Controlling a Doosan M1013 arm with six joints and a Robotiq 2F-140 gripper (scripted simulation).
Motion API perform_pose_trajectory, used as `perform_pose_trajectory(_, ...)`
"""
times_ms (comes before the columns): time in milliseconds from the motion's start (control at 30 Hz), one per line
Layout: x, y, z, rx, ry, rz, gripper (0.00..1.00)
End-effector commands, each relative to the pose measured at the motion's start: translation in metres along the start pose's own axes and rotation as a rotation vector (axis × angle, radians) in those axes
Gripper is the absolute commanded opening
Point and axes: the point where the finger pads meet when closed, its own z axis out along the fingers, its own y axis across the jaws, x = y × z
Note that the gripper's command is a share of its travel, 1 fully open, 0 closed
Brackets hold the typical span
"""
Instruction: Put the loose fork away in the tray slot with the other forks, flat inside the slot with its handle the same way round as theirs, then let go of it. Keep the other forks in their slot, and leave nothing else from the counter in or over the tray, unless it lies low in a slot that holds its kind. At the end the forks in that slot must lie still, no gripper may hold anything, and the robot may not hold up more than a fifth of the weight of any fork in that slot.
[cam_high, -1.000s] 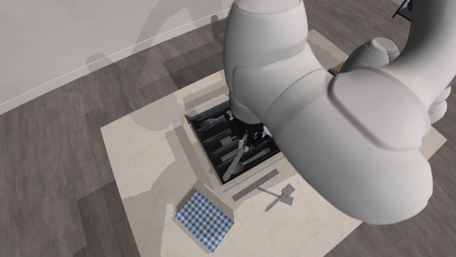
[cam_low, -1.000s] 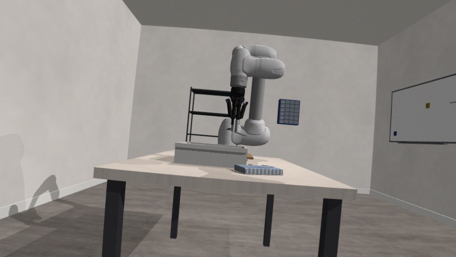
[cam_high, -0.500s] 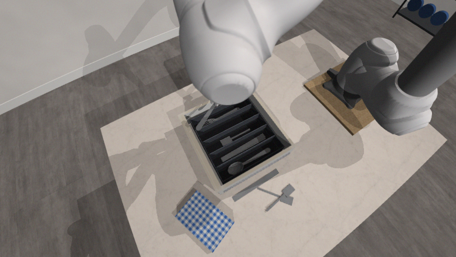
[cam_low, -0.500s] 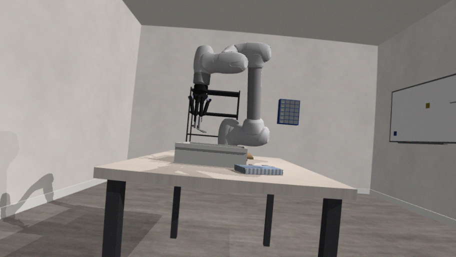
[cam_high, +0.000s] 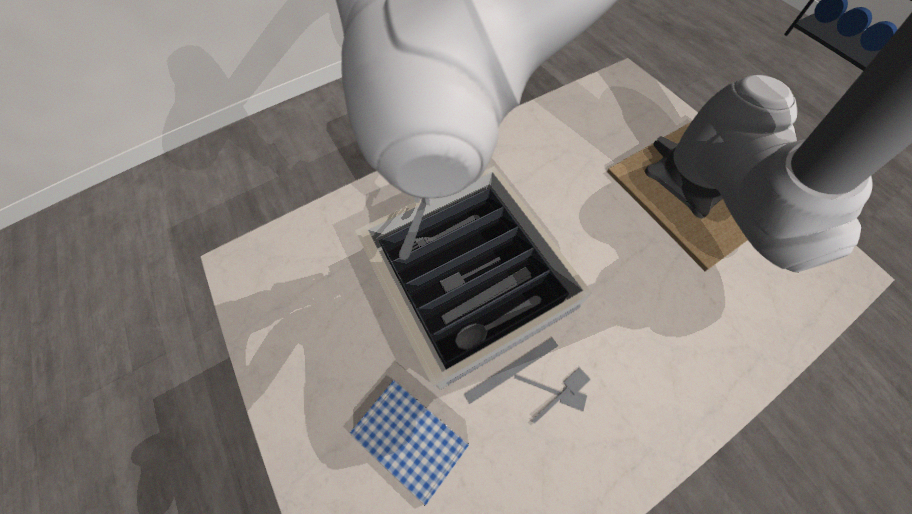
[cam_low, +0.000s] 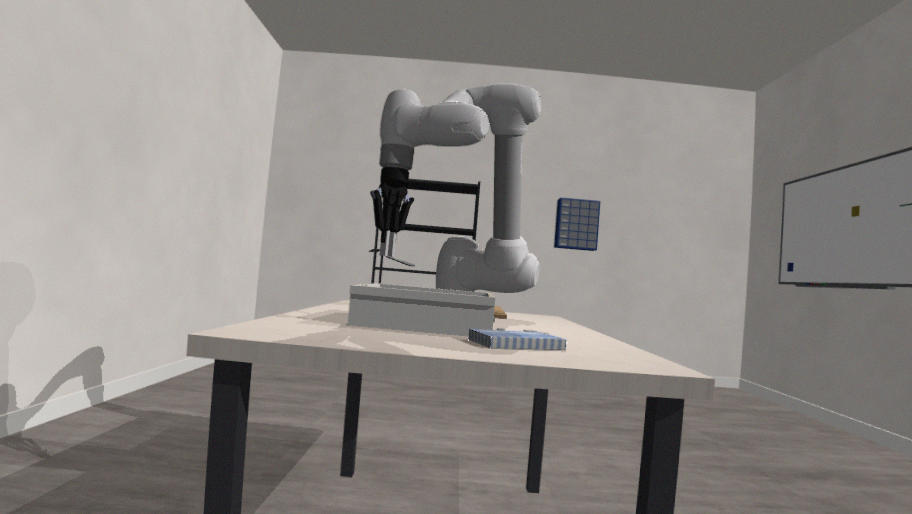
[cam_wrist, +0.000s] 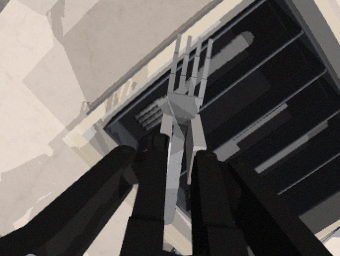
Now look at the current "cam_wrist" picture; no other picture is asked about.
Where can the black tray dividers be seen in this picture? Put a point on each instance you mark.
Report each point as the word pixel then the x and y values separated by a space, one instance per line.
pixel 305 164

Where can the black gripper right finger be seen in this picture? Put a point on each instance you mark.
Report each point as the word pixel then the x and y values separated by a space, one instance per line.
pixel 269 225

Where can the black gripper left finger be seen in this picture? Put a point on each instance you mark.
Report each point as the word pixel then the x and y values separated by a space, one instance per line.
pixel 72 221

